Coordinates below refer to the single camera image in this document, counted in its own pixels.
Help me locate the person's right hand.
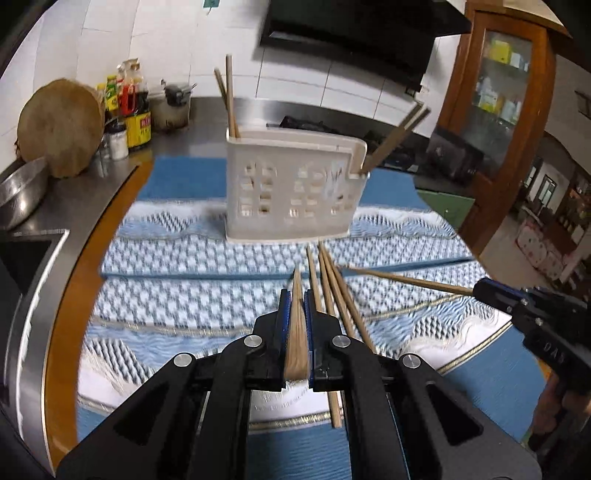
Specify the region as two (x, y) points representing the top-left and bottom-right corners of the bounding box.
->
(531, 373), (590, 435)

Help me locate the green base cabinet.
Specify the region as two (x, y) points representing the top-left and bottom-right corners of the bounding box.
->
(417, 190), (474, 231)

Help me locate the blue patterned placemat near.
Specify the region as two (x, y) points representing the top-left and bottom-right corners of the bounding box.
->
(76, 261), (545, 479)

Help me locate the blue patterned placemat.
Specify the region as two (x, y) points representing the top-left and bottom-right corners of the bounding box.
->
(100, 157), (472, 279)
(76, 261), (545, 479)

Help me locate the black box on counter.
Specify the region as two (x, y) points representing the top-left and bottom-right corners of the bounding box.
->
(426, 126), (484, 187)

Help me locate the black gas stove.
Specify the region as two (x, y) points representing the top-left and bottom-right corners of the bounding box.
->
(273, 116), (429, 172)

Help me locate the blue patterned placemat far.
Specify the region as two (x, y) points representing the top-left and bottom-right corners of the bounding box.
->
(100, 157), (472, 279)

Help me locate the white plastic utensil holder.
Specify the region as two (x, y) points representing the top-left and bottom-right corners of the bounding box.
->
(225, 128), (369, 242)

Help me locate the wooden glass door cabinet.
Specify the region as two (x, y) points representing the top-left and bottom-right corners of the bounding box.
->
(438, 1), (556, 255)

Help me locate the stainless steel sink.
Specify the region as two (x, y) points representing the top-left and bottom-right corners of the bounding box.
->
(0, 228), (70, 462)

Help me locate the yellow label soy sauce bottle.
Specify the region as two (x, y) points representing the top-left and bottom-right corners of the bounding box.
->
(124, 59), (151, 150)

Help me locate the black range hood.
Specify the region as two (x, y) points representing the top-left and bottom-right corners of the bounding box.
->
(259, 0), (472, 92)

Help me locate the steel cooking pot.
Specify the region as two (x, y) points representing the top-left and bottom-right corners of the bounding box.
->
(148, 79), (197, 132)

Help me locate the white seasoning jar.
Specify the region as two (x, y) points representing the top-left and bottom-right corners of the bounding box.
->
(106, 120), (128, 161)

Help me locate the stainless steel colander bowl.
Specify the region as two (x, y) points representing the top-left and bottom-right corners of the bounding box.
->
(0, 157), (49, 231)

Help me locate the green bottle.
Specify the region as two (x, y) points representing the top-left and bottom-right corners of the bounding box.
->
(105, 75), (119, 116)

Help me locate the round wooden chopping block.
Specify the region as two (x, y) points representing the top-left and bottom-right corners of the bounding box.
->
(16, 78), (105, 179)

